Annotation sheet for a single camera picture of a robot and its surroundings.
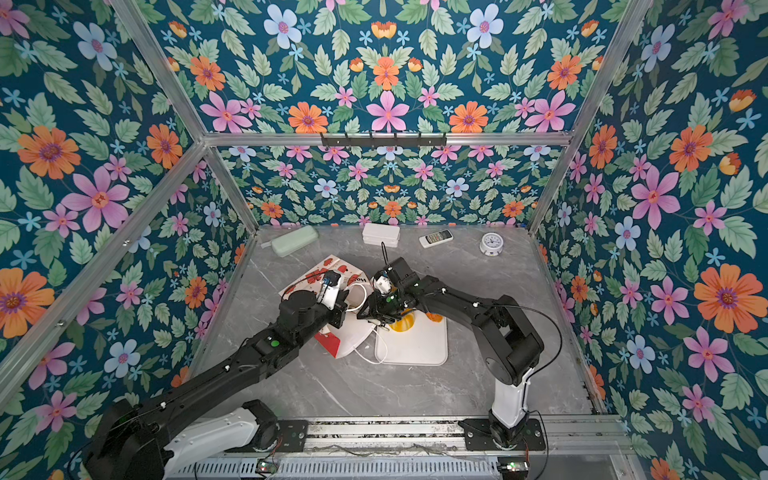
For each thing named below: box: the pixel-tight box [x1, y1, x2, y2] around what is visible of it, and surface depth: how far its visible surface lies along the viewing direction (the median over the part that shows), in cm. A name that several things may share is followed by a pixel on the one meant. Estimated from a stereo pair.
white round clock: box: [479, 232, 505, 257], surface depth 113 cm
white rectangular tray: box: [375, 310, 449, 366], surface depth 92 cm
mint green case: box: [261, 225, 320, 257], surface depth 116 cm
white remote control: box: [418, 229, 454, 249], surface depth 117 cm
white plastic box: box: [362, 223, 400, 248], surface depth 116 cm
